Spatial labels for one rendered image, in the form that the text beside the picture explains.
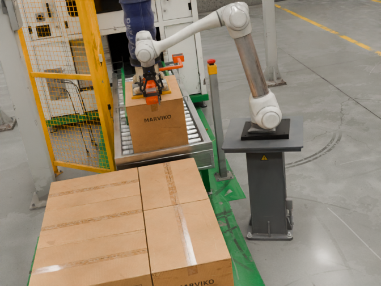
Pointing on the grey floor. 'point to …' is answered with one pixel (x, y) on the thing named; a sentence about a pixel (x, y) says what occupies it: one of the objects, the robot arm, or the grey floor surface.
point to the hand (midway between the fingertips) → (153, 96)
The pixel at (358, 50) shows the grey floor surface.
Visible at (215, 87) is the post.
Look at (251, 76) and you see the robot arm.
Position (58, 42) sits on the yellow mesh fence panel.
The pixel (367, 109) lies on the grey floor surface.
